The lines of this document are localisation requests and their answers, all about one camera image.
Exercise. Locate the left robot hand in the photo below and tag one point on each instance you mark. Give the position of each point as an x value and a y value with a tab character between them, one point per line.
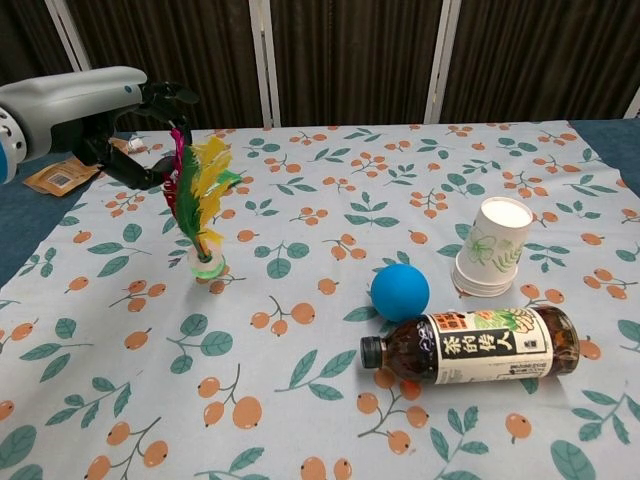
75	100

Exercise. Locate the red green feather shuttlecock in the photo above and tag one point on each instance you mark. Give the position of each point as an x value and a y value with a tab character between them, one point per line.
192	210

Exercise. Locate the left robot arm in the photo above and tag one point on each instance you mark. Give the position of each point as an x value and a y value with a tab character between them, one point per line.
6	165

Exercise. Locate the brown spout pouch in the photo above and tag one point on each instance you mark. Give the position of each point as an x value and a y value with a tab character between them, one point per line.
55	180

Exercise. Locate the floral tablecloth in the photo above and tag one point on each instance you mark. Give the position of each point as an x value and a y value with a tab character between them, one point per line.
320	200

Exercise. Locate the dark folding screen white frames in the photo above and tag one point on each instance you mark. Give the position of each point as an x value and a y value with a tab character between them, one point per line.
350	60

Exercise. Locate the blue ball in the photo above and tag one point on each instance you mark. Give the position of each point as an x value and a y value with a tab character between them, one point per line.
400	292

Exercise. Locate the white paper cup stack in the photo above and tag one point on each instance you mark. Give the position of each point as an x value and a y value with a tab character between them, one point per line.
492	240

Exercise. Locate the dark tea bottle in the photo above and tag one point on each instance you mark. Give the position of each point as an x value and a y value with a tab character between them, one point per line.
475	350

